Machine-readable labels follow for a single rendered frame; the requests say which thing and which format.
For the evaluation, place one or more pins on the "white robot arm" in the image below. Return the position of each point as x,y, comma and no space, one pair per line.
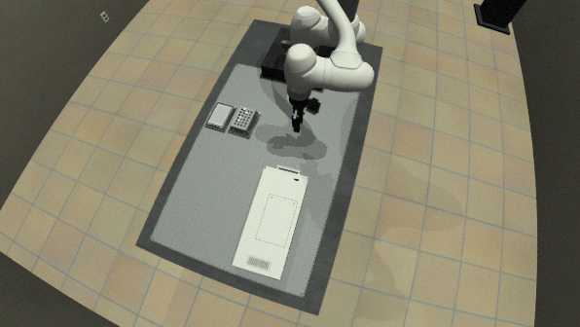
344,69

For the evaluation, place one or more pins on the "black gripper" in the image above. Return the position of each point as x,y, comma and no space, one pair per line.
297,107

